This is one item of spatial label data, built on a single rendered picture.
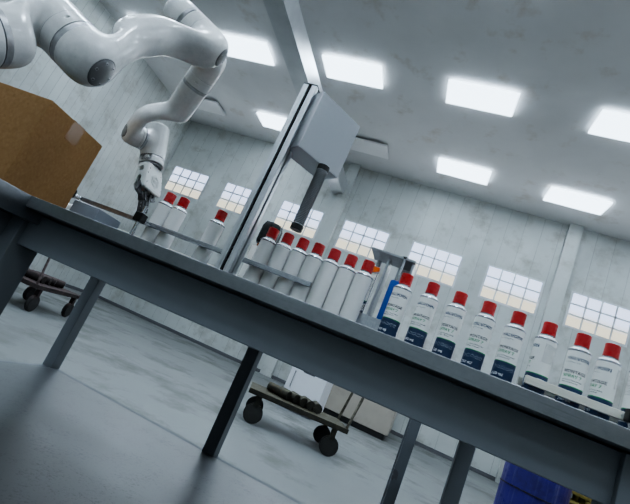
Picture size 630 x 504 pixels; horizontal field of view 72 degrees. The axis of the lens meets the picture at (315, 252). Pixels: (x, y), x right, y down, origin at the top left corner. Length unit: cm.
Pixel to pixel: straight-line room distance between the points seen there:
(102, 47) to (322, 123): 58
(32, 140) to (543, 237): 1147
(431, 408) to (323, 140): 90
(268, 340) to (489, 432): 30
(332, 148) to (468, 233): 1054
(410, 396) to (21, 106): 124
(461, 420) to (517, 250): 1127
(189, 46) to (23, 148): 51
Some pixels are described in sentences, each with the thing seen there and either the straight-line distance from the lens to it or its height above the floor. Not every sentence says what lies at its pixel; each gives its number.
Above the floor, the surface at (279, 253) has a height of 101.
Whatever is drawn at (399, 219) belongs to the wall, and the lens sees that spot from 1183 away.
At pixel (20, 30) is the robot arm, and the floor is 111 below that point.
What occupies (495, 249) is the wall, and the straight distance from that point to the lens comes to 1172.
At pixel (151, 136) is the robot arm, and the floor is 124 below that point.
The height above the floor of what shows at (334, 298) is 94.
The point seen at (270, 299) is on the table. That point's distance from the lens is 59.
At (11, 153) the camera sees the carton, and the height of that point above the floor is 94.
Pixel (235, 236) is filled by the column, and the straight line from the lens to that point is 120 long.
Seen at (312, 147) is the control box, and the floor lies 131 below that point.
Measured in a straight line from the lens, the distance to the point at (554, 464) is 61.
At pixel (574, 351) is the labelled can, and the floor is 103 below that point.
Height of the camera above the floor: 76
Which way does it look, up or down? 13 degrees up
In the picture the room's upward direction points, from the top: 23 degrees clockwise
